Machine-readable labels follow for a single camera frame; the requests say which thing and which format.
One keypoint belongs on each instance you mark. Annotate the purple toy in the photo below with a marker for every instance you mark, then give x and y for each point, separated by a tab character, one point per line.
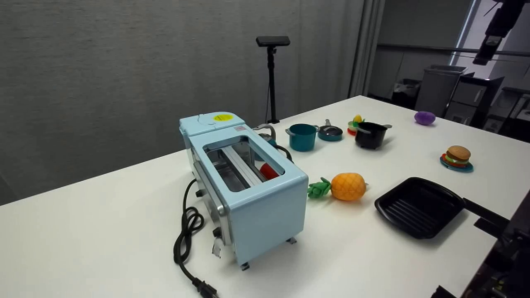
424	118

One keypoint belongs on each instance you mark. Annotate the light blue toaster oven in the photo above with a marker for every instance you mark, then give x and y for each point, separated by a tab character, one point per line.
265	209

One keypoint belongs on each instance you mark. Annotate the grey bin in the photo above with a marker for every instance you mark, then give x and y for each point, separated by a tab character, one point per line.
439	89

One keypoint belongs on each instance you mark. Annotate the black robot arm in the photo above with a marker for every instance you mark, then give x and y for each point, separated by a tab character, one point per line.
507	17

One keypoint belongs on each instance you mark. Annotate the red item inside oven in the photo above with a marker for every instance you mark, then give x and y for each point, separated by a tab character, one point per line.
267	170

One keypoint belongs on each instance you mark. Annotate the toy burger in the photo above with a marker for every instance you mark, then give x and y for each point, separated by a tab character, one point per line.
457	156

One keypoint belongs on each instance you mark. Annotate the black table mount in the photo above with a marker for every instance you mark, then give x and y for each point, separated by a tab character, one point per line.
507	254

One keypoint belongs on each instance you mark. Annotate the yellow red green plush toy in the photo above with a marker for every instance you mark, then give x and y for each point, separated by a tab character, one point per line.
353	127

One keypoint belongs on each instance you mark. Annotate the black camera stand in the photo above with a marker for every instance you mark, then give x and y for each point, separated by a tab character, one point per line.
272	84

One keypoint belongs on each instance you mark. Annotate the orange pineapple plush toy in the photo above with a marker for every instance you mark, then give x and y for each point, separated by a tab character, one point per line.
348	186

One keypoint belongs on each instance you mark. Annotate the black grill pan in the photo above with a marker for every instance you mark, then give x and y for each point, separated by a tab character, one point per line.
419	209

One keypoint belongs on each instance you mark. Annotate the teal toy pot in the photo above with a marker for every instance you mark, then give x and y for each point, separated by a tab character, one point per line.
302	138

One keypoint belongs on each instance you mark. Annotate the teal toy plate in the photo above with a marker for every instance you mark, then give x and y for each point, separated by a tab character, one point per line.
462	168

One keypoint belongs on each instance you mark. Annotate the teal pan with grey lid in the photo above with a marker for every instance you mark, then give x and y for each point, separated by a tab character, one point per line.
330	133

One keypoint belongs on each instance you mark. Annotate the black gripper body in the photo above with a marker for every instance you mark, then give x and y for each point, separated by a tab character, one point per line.
487	50

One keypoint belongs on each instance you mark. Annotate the black stereo camera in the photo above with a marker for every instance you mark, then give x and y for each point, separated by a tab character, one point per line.
272	40

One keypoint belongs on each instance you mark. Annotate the black cabinet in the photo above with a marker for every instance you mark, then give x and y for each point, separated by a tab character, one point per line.
474	100

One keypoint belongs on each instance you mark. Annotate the black toy pot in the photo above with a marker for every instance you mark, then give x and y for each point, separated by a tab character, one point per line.
368	138

